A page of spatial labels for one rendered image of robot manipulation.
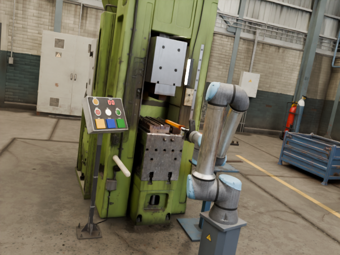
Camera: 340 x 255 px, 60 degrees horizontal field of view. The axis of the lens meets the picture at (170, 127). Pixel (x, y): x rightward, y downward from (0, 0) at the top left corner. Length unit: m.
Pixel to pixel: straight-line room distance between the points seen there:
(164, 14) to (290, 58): 8.31
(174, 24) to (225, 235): 1.88
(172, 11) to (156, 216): 1.94
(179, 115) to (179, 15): 0.94
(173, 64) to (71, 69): 5.46
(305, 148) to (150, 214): 3.92
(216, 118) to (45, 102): 6.69
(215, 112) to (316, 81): 10.01
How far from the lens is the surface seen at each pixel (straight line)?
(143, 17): 2.79
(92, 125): 2.29
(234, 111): 1.80
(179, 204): 3.28
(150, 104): 3.18
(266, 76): 10.36
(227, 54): 9.63
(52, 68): 8.00
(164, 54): 2.69
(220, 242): 1.97
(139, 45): 2.76
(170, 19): 2.89
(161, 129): 2.75
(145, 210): 2.96
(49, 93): 8.05
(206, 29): 3.04
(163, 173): 2.83
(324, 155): 5.91
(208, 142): 1.76
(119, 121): 2.44
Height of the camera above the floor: 1.44
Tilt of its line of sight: 10 degrees down
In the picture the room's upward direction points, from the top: 9 degrees clockwise
